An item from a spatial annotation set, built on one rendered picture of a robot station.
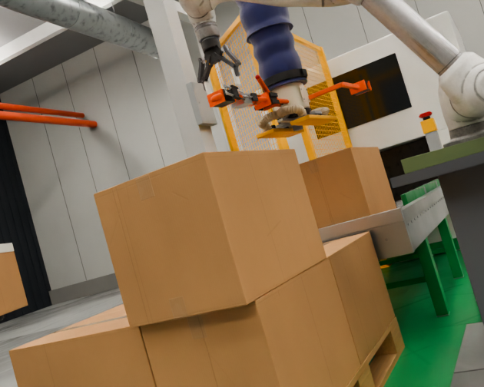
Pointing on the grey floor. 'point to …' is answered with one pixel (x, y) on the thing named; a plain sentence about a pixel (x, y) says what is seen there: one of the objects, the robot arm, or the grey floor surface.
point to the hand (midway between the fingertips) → (223, 89)
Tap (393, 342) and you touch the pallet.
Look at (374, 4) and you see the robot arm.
